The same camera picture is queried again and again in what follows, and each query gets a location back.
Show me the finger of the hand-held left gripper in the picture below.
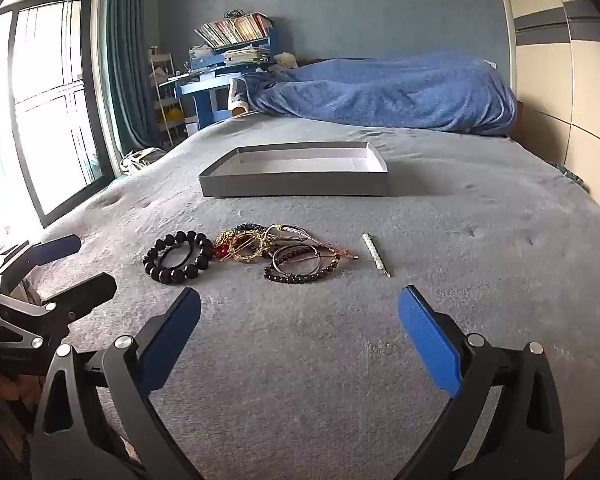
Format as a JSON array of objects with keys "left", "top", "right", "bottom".
[
  {"left": 0, "top": 272, "right": 118, "bottom": 351},
  {"left": 0, "top": 234, "right": 82, "bottom": 281}
]

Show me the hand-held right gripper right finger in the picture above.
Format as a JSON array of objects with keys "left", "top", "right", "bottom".
[{"left": 397, "top": 285, "right": 566, "bottom": 480}]

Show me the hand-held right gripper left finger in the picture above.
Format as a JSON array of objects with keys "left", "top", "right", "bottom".
[{"left": 30, "top": 287, "right": 203, "bottom": 480}]

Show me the large black bead bracelet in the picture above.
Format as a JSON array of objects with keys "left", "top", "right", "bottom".
[{"left": 142, "top": 230, "right": 215, "bottom": 287}]

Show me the pearl hair pin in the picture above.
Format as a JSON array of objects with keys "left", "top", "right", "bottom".
[{"left": 362, "top": 232, "right": 392, "bottom": 278}]

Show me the round gold hair clip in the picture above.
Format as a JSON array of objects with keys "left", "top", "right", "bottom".
[{"left": 228, "top": 232, "right": 274, "bottom": 264}]

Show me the small dark bead bracelet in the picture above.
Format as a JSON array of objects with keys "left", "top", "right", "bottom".
[{"left": 263, "top": 252, "right": 342, "bottom": 285}]

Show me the silver metal ring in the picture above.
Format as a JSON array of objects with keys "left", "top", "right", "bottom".
[
  {"left": 292, "top": 246, "right": 325, "bottom": 277},
  {"left": 271, "top": 244, "right": 307, "bottom": 276}
]

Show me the pink woven bracelet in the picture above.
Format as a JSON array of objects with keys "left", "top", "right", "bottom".
[{"left": 265, "top": 225, "right": 359, "bottom": 261}]

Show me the grey shallow cardboard tray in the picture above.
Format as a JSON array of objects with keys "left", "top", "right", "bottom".
[{"left": 198, "top": 142, "right": 389, "bottom": 198}]

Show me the person's left hand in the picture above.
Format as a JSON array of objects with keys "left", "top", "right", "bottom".
[{"left": 0, "top": 367, "right": 37, "bottom": 402}]

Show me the white bag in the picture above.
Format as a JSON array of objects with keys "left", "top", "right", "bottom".
[{"left": 120, "top": 147, "right": 166, "bottom": 176}]

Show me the black framed window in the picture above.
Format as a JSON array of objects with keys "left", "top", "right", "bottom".
[{"left": 0, "top": 0, "right": 116, "bottom": 261}]

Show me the white storage rack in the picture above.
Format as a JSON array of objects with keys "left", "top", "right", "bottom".
[{"left": 148, "top": 47, "right": 188, "bottom": 151}]

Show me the teal curtain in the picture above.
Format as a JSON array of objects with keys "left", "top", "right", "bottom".
[{"left": 100, "top": 0, "right": 156, "bottom": 158}]

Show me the blue desk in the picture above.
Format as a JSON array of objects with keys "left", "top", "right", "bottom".
[{"left": 160, "top": 27, "right": 283, "bottom": 131}]

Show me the blue fleece blanket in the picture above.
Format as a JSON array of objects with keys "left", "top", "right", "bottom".
[{"left": 228, "top": 51, "right": 518, "bottom": 136}]

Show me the stack of papers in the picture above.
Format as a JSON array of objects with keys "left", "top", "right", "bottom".
[{"left": 187, "top": 45, "right": 272, "bottom": 68}]

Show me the row of books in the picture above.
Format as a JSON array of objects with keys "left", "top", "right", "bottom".
[{"left": 195, "top": 12, "right": 273, "bottom": 48}]

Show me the beige wardrobe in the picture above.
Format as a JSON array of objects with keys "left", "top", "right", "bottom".
[{"left": 492, "top": 0, "right": 600, "bottom": 196}]

